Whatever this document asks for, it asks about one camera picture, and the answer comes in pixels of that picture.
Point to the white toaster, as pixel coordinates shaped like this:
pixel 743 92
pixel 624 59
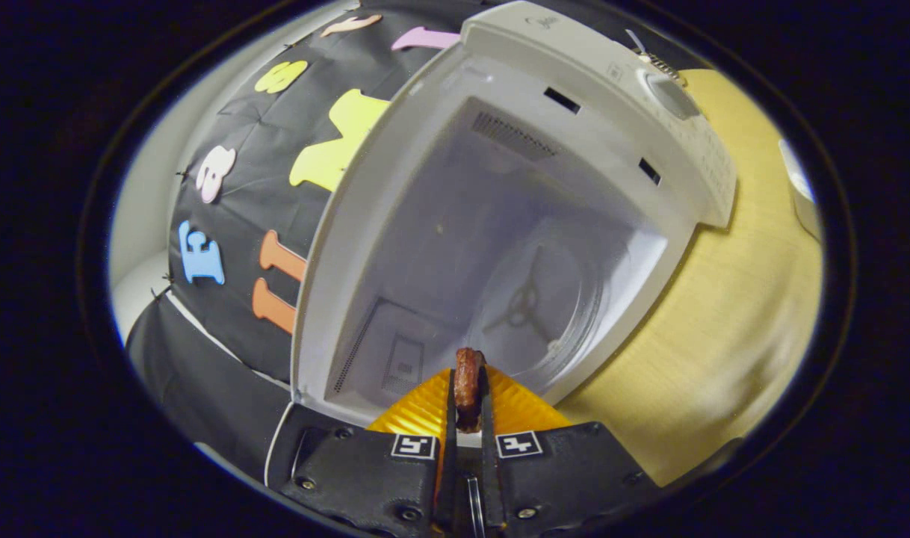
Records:
pixel 802 194

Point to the white microwave oven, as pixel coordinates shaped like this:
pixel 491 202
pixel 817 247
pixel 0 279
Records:
pixel 500 224

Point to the brown meat piece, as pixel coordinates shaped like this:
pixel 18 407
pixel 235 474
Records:
pixel 470 388

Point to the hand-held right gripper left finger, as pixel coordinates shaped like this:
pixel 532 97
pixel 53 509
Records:
pixel 365 471

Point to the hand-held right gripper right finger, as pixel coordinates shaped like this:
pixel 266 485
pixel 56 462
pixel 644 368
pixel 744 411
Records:
pixel 567 471

